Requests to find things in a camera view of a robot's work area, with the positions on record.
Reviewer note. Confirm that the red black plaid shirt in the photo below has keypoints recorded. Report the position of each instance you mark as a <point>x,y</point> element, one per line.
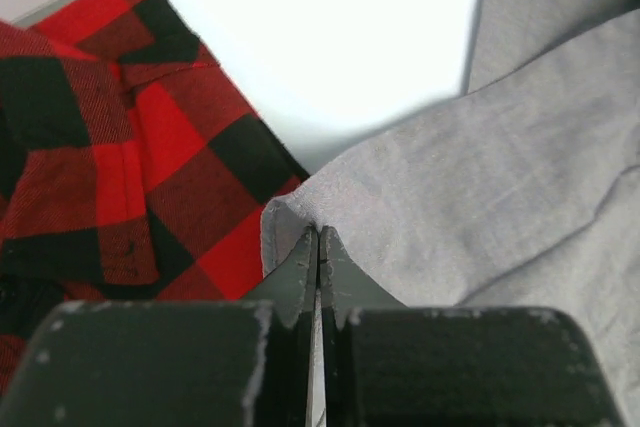
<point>131,166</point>

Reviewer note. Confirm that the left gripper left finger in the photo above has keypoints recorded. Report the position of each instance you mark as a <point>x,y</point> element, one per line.
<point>150,363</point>

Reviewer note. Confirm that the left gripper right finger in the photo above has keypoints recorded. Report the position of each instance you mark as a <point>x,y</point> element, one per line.
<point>387,364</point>

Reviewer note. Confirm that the grey long sleeve shirt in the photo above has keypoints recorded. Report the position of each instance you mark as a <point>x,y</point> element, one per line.
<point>523,192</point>

